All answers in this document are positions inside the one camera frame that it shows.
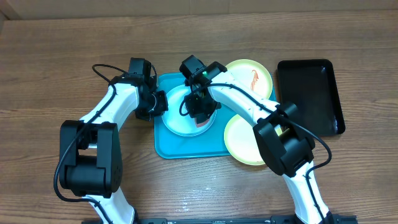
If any red and green sponge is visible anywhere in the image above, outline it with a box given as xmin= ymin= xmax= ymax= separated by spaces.
xmin=195 ymin=118 xmax=210 ymax=128

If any light blue plate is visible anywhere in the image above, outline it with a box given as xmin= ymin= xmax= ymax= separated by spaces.
xmin=162 ymin=85 xmax=216 ymax=137

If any yellow-green plate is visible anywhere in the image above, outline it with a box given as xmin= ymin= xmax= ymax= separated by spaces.
xmin=226 ymin=59 xmax=273 ymax=99
xmin=223 ymin=114 xmax=265 ymax=166

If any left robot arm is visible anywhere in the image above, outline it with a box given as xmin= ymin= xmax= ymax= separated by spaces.
xmin=53 ymin=58 xmax=168 ymax=223

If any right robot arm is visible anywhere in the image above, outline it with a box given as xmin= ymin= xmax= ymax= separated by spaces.
xmin=179 ymin=55 xmax=334 ymax=223

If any black plastic tray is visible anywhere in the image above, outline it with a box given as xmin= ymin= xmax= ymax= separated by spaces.
xmin=277 ymin=59 xmax=346 ymax=136

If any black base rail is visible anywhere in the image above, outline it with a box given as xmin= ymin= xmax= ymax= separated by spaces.
xmin=81 ymin=214 xmax=358 ymax=224

